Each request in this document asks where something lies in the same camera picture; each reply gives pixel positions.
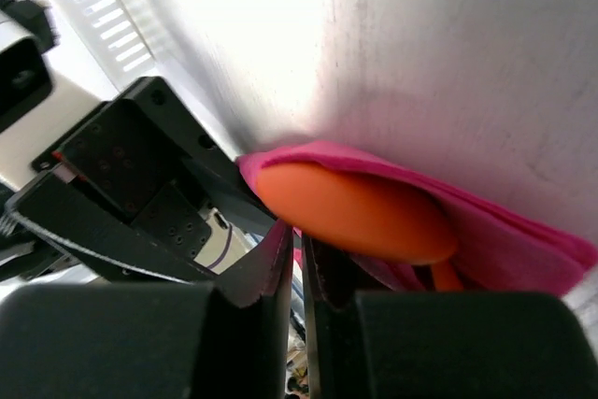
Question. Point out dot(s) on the white slotted cable duct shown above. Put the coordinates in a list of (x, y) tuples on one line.
[(110, 35)]

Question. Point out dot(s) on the orange plastic spoon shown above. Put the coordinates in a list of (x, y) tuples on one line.
[(363, 214)]

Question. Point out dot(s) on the pink paper napkin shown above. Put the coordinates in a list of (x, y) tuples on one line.
[(498, 249)]

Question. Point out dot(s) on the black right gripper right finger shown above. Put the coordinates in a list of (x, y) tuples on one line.
[(365, 341)]

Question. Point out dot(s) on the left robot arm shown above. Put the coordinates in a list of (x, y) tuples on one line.
[(38, 107)]

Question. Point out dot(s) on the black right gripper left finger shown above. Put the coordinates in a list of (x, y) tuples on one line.
[(224, 338)]

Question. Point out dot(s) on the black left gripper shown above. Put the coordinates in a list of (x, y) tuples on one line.
[(127, 189)]

